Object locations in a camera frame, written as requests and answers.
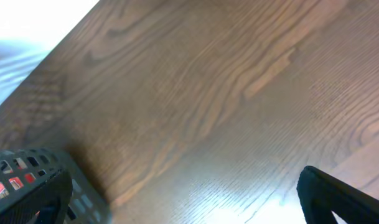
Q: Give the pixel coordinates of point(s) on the grey plastic lattice basket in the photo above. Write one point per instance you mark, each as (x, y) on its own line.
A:
(86, 205)

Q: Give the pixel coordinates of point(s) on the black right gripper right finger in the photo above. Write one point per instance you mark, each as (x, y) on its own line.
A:
(321, 196)

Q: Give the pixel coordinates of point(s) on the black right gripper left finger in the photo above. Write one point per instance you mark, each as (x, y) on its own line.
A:
(44, 201)

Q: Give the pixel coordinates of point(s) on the orange San Remo spaghetti pack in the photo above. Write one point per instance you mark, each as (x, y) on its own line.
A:
(14, 175)

